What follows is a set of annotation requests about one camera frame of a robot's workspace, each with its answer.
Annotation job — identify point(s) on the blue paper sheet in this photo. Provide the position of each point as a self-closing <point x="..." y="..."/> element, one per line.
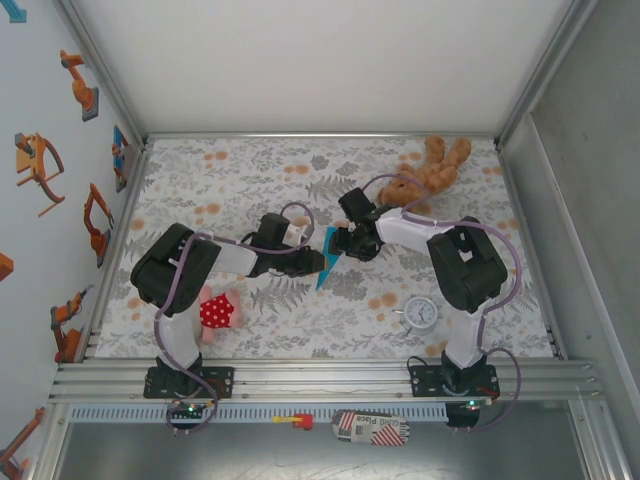
<point x="325" y="277"/>

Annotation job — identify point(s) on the silver alarm clock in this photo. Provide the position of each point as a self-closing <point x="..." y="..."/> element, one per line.
<point x="421" y="312"/>

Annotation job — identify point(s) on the orange clamp machine wall sticker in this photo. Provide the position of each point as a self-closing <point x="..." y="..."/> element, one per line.
<point x="30" y="160"/>

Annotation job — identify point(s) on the aluminium frame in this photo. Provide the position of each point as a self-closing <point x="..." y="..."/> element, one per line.
<point x="325" y="387"/>

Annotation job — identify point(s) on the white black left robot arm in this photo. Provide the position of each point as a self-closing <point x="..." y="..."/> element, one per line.
<point x="165" y="270"/>

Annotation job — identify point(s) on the printed stars stripes pouch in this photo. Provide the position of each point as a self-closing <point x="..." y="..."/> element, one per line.
<point x="370" y="427"/>

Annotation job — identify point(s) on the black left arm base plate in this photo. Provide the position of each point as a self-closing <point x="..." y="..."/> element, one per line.
<point x="222" y="382"/>

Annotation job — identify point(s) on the floral print tablecloth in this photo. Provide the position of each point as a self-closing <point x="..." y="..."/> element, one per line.
<point x="250" y="165"/>

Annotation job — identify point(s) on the blue orange machine wall sticker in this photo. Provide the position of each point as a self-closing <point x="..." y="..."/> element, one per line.
<point x="120" y="155"/>

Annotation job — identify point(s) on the brown teddy bear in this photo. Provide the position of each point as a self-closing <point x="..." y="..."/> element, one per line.
<point x="435" y="170"/>

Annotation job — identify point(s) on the red yellow utility knife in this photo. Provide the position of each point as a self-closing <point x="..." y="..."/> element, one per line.
<point x="302" y="422"/>

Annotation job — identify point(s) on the orange block wall sticker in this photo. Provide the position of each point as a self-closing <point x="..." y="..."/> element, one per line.
<point x="5" y="267"/>

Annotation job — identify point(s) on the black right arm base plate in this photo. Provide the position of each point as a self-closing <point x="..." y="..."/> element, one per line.
<point x="425" y="382"/>

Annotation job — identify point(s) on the pink plush toy polka-dot dress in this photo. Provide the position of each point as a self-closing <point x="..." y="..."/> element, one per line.
<point x="217" y="312"/>

